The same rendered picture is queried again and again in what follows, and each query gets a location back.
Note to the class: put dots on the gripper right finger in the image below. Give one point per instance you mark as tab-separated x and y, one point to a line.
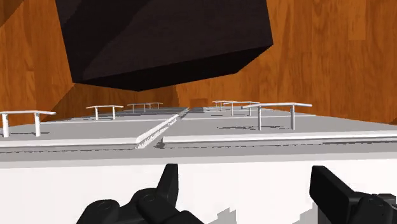
338	198

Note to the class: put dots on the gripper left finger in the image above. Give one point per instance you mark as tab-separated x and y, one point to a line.
161	201

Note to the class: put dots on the white chest of drawers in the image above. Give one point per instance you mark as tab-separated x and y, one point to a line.
93	189

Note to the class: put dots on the black robot stand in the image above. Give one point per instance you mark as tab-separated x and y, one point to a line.
161	43

